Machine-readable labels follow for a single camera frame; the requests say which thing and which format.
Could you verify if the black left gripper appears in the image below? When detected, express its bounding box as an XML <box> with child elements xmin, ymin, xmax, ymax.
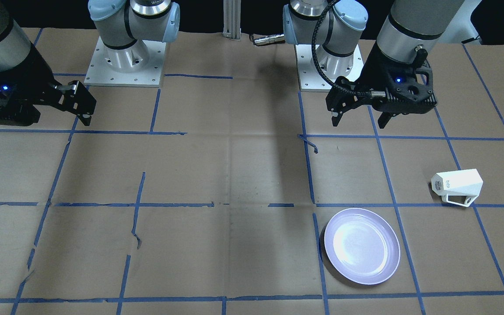
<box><xmin>325</xmin><ymin>44</ymin><xmax>437</xmax><ymax>129</ymax></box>

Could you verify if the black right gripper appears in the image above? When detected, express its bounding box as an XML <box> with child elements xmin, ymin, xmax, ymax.
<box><xmin>0</xmin><ymin>45</ymin><xmax>96</xmax><ymax>127</ymax></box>

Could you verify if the white angular cup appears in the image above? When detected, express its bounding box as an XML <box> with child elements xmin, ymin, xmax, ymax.
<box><xmin>430</xmin><ymin>169</ymin><xmax>483</xmax><ymax>207</ymax></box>

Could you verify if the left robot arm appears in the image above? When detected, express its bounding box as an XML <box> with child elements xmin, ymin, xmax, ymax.
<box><xmin>283</xmin><ymin>0</ymin><xmax>464</xmax><ymax>128</ymax></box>

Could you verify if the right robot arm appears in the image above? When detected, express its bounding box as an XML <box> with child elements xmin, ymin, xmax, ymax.
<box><xmin>0</xmin><ymin>0</ymin><xmax>180</xmax><ymax>127</ymax></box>

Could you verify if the lavender plate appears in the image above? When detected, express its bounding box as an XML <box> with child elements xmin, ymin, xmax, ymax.
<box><xmin>322</xmin><ymin>208</ymin><xmax>401</xmax><ymax>285</ymax></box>

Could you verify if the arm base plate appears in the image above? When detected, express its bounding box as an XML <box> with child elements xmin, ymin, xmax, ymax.
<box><xmin>294</xmin><ymin>45</ymin><xmax>364</xmax><ymax>92</ymax></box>
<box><xmin>84</xmin><ymin>38</ymin><xmax>168</xmax><ymax>88</ymax></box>

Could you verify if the silver cable connector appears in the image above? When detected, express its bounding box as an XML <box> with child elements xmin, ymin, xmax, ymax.
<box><xmin>250</xmin><ymin>34</ymin><xmax>285</xmax><ymax>46</ymax></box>

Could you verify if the aluminium frame post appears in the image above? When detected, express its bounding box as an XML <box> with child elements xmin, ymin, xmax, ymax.
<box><xmin>222</xmin><ymin>0</ymin><xmax>242</xmax><ymax>41</ymax></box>

